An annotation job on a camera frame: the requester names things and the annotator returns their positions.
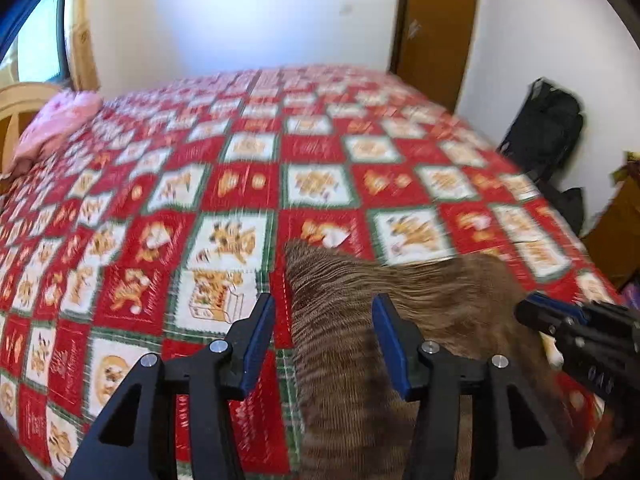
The red checked printed bedspread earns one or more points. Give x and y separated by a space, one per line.
200 160

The cream wooden headboard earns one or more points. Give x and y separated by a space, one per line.
20 95

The brown cardboard box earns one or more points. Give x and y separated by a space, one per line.
620 230

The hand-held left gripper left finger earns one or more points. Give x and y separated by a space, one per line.
259 332

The pink pillow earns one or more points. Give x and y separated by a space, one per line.
55 120

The black bag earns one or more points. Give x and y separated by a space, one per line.
545 125

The brown knit sweater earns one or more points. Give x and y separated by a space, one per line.
350 310

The brown wooden door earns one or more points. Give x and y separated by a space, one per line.
435 60

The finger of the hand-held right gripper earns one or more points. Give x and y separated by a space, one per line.
555 302
540 317

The window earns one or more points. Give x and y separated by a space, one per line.
40 40

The dark cloth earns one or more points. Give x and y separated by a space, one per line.
567 207

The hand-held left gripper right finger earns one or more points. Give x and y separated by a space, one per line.
392 342

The beige curtain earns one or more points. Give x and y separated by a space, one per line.
82 35

